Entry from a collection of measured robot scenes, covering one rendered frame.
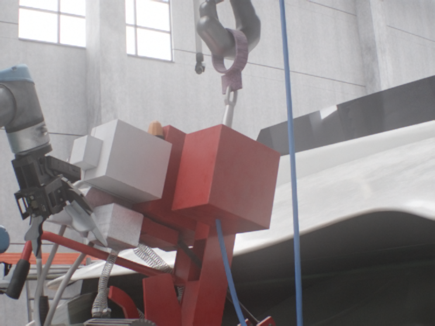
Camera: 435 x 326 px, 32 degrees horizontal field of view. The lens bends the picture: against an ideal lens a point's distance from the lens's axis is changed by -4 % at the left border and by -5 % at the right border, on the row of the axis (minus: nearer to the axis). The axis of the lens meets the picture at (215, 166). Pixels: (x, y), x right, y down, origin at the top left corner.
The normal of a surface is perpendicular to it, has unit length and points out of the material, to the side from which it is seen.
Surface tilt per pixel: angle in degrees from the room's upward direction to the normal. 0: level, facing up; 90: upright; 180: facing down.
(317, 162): 90
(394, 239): 79
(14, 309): 90
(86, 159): 90
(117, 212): 90
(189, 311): 73
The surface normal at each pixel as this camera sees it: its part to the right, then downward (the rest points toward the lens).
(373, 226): -0.76, -0.25
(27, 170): 0.91, -0.18
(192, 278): 0.65, -0.16
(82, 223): 0.62, -0.65
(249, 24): 0.00, -0.18
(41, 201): -0.30, 0.29
